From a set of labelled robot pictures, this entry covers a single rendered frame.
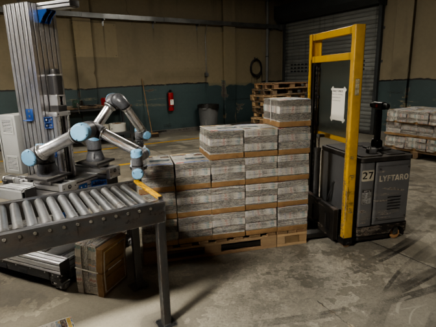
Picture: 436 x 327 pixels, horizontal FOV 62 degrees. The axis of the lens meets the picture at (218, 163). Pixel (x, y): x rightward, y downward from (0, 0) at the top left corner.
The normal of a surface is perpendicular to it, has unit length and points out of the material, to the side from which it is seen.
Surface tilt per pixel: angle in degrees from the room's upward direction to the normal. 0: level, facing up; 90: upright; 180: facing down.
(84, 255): 90
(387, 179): 90
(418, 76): 90
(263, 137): 90
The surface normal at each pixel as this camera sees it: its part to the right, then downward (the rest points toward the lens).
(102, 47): 0.52, 0.18
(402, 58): -0.85, 0.14
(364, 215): 0.24, 0.22
